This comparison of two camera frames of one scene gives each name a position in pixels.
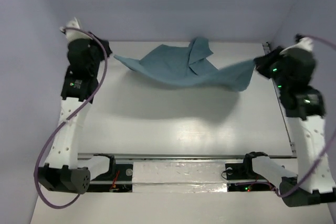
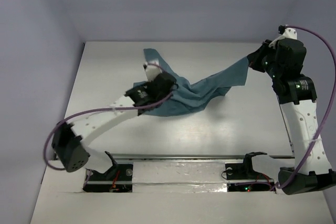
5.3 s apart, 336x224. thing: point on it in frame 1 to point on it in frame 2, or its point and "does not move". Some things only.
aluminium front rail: x=188 y=156 does not move
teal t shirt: x=182 y=65 to x=191 y=96
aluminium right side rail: x=292 y=145 does not move
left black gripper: x=102 y=48 to x=165 y=84
